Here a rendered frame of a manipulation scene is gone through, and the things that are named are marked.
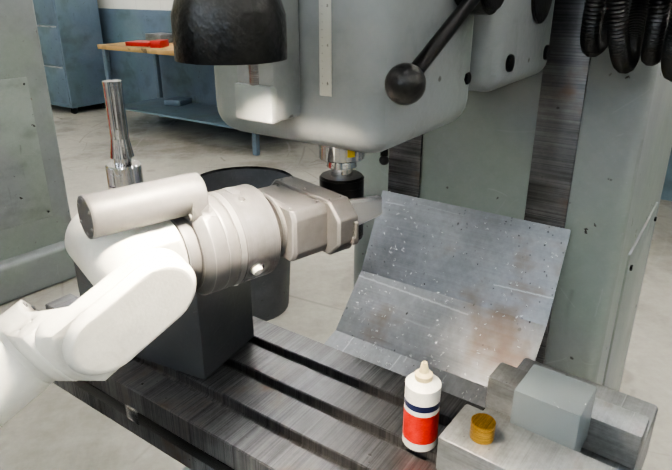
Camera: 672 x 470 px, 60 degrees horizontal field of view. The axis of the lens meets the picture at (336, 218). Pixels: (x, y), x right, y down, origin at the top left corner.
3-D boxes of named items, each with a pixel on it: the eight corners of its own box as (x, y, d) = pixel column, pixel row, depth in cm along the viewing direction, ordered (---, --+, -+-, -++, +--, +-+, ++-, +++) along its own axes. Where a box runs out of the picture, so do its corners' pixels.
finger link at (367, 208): (376, 218, 63) (332, 232, 59) (377, 189, 62) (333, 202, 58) (387, 222, 62) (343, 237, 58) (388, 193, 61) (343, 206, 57)
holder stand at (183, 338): (204, 381, 79) (191, 245, 71) (86, 340, 88) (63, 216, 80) (255, 336, 89) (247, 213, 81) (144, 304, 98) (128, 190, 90)
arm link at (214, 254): (243, 304, 52) (117, 351, 45) (186, 251, 59) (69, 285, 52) (245, 188, 47) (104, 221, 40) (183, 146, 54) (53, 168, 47)
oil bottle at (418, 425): (427, 458, 66) (433, 377, 62) (395, 443, 68) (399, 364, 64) (442, 437, 69) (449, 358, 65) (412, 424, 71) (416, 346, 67)
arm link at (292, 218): (361, 183, 54) (251, 212, 47) (358, 276, 58) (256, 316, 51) (281, 155, 63) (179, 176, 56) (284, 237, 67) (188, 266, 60)
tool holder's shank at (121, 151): (134, 165, 79) (123, 82, 75) (109, 167, 79) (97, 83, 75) (136, 159, 82) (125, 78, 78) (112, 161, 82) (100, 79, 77)
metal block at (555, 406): (570, 470, 53) (580, 416, 51) (507, 441, 56) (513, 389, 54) (587, 437, 57) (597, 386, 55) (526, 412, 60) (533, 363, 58)
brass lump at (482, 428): (488, 449, 52) (490, 432, 51) (465, 438, 53) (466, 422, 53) (498, 435, 54) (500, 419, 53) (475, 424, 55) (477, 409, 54)
